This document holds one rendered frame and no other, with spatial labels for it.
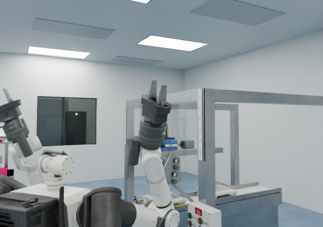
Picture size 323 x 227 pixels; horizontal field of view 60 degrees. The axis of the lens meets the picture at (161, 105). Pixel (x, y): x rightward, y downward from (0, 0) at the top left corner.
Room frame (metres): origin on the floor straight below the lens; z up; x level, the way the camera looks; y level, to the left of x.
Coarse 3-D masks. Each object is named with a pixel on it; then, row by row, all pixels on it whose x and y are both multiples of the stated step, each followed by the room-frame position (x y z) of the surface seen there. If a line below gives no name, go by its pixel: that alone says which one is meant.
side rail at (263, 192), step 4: (276, 188) 2.58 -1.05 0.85; (280, 188) 2.58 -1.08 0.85; (252, 192) 2.43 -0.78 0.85; (256, 192) 2.44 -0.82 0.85; (260, 192) 2.46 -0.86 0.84; (264, 192) 2.48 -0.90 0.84; (268, 192) 2.51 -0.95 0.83; (272, 192) 2.53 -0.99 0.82; (232, 196) 2.31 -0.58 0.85; (236, 196) 2.33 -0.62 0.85; (240, 196) 2.35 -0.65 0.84; (244, 196) 2.37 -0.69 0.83; (248, 196) 2.39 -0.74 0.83; (252, 196) 2.41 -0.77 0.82; (216, 200) 2.22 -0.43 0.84; (220, 200) 2.24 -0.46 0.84; (224, 200) 2.26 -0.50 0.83; (228, 200) 2.28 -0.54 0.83; (232, 200) 2.30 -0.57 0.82; (176, 208) 2.05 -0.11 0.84; (180, 208) 2.06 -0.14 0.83; (184, 208) 2.08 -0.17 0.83
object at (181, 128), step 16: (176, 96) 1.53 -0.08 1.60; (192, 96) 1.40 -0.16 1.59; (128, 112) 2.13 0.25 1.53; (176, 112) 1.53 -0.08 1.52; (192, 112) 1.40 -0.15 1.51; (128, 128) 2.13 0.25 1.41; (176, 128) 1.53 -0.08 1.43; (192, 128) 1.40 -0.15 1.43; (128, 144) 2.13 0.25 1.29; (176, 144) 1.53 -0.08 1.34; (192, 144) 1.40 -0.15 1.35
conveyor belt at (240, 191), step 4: (244, 188) 2.73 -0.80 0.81; (248, 188) 2.73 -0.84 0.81; (252, 188) 2.73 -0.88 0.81; (256, 188) 2.73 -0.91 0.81; (260, 188) 2.73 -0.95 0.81; (264, 188) 2.73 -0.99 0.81; (268, 188) 2.73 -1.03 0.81; (240, 192) 2.57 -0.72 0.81; (244, 192) 2.57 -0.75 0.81; (248, 192) 2.57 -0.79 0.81; (276, 192) 2.58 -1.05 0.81; (192, 196) 2.44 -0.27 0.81; (196, 196) 2.44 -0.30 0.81; (256, 196) 2.46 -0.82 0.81; (196, 200) 2.33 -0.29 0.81; (236, 200) 2.35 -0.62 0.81
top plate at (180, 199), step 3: (171, 192) 2.29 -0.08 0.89; (144, 195) 2.20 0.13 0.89; (147, 195) 2.20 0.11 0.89; (177, 195) 2.20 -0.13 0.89; (144, 198) 2.18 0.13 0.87; (147, 198) 2.14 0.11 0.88; (150, 198) 2.12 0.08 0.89; (177, 198) 2.12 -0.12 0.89; (180, 198) 2.12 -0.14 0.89; (183, 198) 2.12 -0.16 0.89; (174, 201) 2.06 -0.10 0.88; (177, 201) 2.07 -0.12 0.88; (180, 201) 2.09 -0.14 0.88; (183, 201) 2.10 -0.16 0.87
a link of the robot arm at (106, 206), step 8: (96, 200) 0.84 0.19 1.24; (104, 200) 0.83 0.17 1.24; (112, 200) 0.84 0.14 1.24; (120, 200) 0.87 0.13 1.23; (96, 208) 0.82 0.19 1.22; (104, 208) 0.82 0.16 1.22; (112, 208) 0.82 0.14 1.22; (120, 208) 0.85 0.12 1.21; (128, 208) 0.88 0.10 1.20; (96, 216) 0.81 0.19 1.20; (104, 216) 0.80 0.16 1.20; (112, 216) 0.81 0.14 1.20; (120, 216) 0.84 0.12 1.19; (128, 216) 0.87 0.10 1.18; (136, 216) 0.90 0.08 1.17; (96, 224) 0.80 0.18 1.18; (104, 224) 0.79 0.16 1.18; (112, 224) 0.80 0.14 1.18; (120, 224) 0.83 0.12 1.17; (128, 224) 0.88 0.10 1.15
